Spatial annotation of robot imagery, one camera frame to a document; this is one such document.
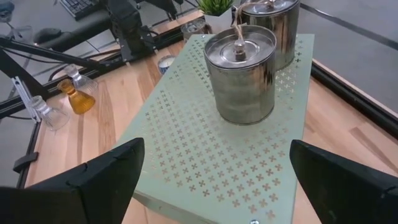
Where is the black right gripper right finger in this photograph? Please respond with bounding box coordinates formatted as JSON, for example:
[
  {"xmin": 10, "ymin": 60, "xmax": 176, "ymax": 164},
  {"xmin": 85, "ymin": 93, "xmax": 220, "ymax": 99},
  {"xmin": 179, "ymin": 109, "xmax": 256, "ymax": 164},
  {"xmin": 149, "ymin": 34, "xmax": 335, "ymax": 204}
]
[{"xmin": 289, "ymin": 139, "xmax": 398, "ymax": 224}]

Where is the black table clamp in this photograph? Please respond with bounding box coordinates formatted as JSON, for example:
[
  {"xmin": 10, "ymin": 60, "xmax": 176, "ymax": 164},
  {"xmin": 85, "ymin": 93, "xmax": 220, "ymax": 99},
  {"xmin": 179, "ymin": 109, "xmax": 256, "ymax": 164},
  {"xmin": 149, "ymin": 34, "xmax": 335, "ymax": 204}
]
[{"xmin": 12, "ymin": 151, "xmax": 40, "ymax": 174}]

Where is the white metal bracket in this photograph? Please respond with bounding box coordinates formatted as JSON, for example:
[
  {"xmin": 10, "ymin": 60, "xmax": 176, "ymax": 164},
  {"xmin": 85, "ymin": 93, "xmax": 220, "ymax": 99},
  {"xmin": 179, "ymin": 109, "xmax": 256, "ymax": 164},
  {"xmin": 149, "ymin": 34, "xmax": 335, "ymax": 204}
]
[{"xmin": 11, "ymin": 76, "xmax": 42, "ymax": 123}]

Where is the spiky green potted plant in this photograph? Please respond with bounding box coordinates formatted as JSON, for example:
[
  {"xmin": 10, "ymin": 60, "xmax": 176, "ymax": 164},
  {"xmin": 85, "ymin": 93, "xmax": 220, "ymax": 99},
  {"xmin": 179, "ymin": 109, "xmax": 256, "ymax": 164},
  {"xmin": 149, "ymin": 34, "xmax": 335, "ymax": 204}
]
[{"xmin": 197, "ymin": 0, "xmax": 236, "ymax": 34}]

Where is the black keyboard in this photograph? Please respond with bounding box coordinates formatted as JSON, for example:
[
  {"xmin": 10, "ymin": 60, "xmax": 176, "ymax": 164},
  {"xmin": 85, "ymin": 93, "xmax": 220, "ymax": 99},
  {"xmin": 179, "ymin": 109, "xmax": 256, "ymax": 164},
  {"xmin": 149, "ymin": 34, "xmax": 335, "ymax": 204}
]
[{"xmin": 58, "ymin": 0, "xmax": 102, "ymax": 20}]

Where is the silver lidded tin candle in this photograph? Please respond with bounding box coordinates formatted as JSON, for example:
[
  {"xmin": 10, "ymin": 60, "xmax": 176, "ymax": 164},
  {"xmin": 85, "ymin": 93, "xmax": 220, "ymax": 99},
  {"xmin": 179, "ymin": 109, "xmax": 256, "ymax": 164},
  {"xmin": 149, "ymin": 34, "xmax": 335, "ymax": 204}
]
[
  {"xmin": 203, "ymin": 24, "xmax": 278, "ymax": 126},
  {"xmin": 239, "ymin": 0, "xmax": 302, "ymax": 72}
]

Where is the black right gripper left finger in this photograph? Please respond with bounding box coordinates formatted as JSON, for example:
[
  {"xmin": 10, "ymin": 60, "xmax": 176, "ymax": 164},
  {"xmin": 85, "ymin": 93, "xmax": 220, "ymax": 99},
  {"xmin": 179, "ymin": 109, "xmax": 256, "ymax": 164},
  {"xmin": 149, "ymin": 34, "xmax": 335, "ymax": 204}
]
[{"xmin": 0, "ymin": 137, "xmax": 146, "ymax": 224}]

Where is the clear ribbed glass candle holder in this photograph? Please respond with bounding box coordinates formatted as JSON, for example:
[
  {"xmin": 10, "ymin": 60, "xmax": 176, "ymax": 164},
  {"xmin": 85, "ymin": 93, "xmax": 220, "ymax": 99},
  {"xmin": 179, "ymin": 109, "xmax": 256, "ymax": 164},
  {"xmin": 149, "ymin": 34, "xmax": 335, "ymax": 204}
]
[
  {"xmin": 29, "ymin": 95, "xmax": 72, "ymax": 132},
  {"xmin": 63, "ymin": 63, "xmax": 99, "ymax": 94}
]

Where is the blue patterned bowl candle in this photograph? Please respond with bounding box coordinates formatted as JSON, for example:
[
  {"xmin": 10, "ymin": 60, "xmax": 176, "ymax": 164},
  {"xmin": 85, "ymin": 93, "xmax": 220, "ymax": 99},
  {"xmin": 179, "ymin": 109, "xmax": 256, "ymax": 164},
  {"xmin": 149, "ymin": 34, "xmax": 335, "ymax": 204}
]
[{"xmin": 157, "ymin": 55, "xmax": 177, "ymax": 76}]

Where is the amber glass candle holder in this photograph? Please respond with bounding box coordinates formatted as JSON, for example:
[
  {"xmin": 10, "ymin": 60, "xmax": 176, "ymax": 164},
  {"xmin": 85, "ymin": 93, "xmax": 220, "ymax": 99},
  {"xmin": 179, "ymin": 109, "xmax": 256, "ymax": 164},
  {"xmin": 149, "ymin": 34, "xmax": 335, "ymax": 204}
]
[{"xmin": 57, "ymin": 78, "xmax": 97, "ymax": 116}]

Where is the light green cutting mat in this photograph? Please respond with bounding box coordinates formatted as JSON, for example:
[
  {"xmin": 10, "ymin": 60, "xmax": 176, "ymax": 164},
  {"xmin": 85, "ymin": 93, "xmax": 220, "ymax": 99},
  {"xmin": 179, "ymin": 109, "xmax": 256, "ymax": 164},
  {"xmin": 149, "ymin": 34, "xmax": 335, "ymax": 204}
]
[{"xmin": 114, "ymin": 32, "xmax": 315, "ymax": 224}]

